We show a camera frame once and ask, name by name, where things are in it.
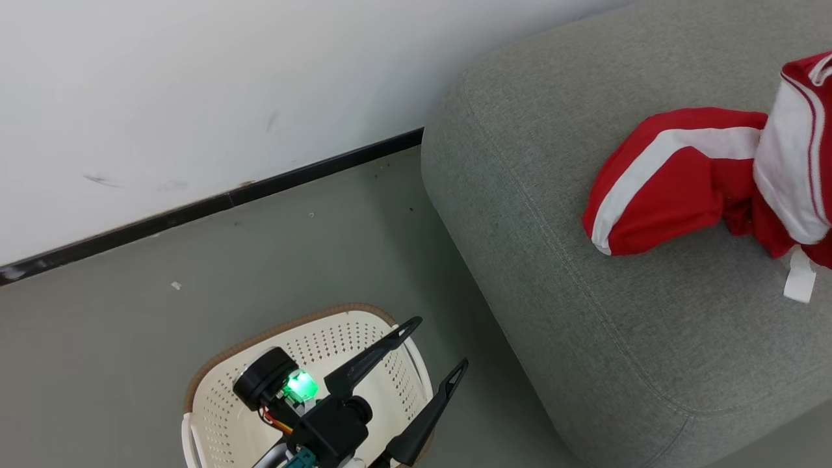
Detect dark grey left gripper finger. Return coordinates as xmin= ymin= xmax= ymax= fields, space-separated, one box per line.
xmin=324 ymin=316 xmax=424 ymax=401
xmin=386 ymin=358 xmax=469 ymax=466

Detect black left gripper body green band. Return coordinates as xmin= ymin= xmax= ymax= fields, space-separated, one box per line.
xmin=232 ymin=346 xmax=320 ymax=423

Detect red and white clothing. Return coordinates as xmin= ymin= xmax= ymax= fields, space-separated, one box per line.
xmin=582 ymin=51 xmax=832 ymax=305

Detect cream perforated plastic laundry basket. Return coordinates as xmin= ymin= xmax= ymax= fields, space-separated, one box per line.
xmin=181 ymin=302 xmax=435 ymax=468

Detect black skirting board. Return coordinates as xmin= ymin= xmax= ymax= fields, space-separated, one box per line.
xmin=0 ymin=127 xmax=425 ymax=287

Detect grey fabric sofa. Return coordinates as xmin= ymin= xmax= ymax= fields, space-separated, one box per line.
xmin=421 ymin=0 xmax=832 ymax=468

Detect red and orange gripper wires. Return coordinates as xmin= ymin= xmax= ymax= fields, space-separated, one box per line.
xmin=259 ymin=407 xmax=294 ymax=435

